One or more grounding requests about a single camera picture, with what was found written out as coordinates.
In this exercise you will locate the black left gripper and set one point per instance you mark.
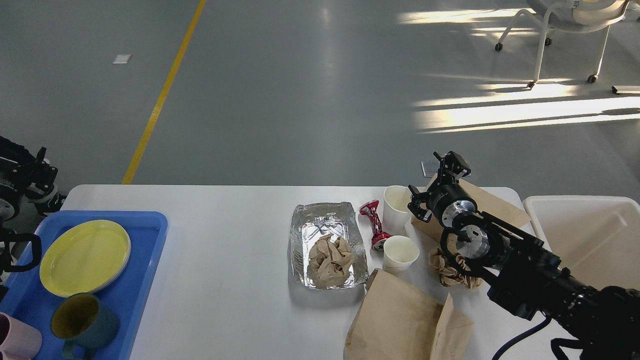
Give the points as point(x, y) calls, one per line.
point(34, 179)

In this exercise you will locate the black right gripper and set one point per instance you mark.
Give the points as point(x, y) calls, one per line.
point(439, 202)

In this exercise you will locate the white paper cup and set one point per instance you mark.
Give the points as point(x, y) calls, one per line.
point(395, 211)
point(399, 254)

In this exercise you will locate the white paper cup front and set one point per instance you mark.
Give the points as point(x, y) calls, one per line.
point(399, 254)

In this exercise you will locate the brown paper ball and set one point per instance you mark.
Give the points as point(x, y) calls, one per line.
point(446, 273)

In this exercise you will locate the yellow plate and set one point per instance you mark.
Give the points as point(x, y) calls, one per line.
point(61, 258)

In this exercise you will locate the dark green mug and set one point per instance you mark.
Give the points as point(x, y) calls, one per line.
point(84, 324)

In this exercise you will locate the pink mug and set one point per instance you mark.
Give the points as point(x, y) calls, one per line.
point(18, 340)

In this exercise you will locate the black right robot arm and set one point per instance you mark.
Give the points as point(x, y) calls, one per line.
point(524, 277)

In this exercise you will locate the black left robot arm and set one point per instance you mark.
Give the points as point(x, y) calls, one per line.
point(10, 238)

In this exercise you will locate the small grey floor plate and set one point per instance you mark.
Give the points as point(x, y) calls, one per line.
point(430, 169)

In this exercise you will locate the crushed red can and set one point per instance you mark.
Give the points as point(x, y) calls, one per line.
point(379, 235)

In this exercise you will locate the pink plate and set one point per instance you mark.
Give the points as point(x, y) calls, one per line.
point(103, 256)

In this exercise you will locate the blue plastic tray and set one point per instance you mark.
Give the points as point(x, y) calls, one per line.
point(28, 301)

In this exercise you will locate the aluminium foil tray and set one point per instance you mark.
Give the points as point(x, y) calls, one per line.
point(312, 221)

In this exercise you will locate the crumpled brown paper in tray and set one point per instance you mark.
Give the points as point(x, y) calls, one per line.
point(330, 260)

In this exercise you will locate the large brown paper bag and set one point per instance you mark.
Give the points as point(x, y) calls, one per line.
point(398, 321)

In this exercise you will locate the white plastic bin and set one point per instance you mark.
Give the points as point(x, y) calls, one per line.
point(596, 237)

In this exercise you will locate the white rolling chair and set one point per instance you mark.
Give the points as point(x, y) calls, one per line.
point(570, 17)

